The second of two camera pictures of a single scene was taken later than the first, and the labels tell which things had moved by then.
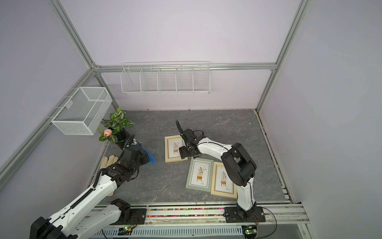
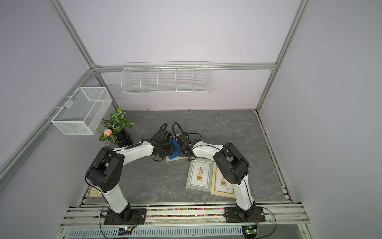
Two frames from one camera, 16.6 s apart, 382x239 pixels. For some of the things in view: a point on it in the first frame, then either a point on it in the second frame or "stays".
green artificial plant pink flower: x=117 y=120 stays
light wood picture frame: x=222 y=184 stays
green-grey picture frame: x=199 y=176 stays
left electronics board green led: x=125 y=231 stays
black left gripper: x=146 y=159 to x=171 y=151
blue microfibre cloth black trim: x=152 y=160 to x=176 y=147
